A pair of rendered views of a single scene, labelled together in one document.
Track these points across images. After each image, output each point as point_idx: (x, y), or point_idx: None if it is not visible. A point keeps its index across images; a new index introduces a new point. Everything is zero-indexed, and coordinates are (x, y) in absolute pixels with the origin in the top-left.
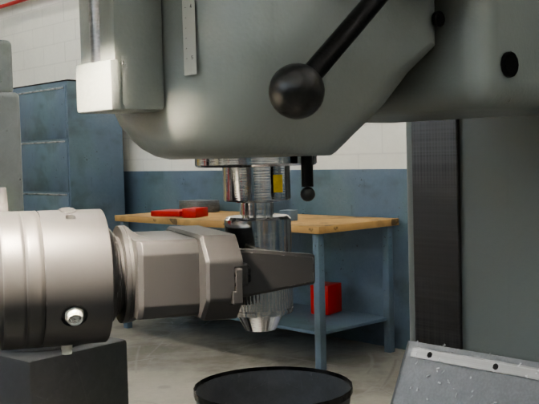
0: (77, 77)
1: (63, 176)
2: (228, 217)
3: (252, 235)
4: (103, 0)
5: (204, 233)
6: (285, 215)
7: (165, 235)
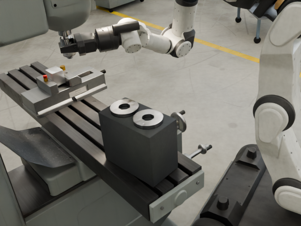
0: (95, 3)
1: None
2: (71, 36)
3: None
4: None
5: (78, 33)
6: (60, 36)
7: (84, 36)
